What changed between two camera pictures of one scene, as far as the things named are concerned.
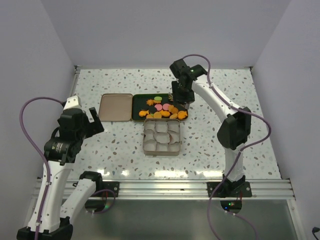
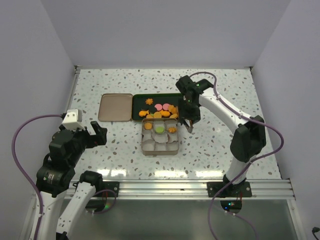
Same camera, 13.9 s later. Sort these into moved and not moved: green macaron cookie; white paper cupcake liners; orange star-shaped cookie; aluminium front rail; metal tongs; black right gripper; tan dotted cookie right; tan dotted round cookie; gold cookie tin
Moved: black right gripper; green macaron cookie; metal tongs
Not moved: tan dotted round cookie; white paper cupcake liners; aluminium front rail; tan dotted cookie right; orange star-shaped cookie; gold cookie tin
